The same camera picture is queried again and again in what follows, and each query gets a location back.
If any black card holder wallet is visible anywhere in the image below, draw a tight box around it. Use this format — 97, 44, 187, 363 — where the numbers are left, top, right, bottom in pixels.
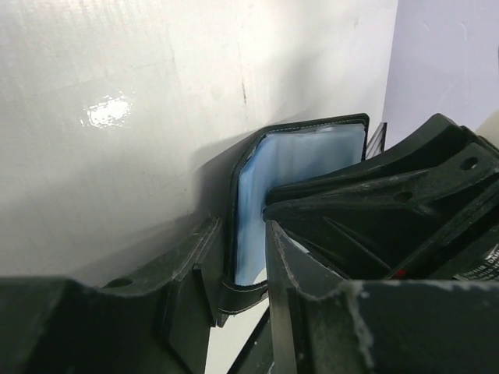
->
216, 113, 370, 327

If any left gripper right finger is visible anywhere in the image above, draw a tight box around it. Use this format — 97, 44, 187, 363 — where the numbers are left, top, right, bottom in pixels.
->
264, 219, 352, 374

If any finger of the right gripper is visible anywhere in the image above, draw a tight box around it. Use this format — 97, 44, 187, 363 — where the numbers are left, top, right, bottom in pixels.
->
263, 142, 499, 281
267, 114, 468, 205

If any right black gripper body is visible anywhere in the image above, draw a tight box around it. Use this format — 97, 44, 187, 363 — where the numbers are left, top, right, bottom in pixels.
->
389, 124, 498, 281

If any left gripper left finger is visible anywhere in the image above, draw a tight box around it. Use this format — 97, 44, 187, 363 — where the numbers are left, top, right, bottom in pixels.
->
104, 218, 224, 373

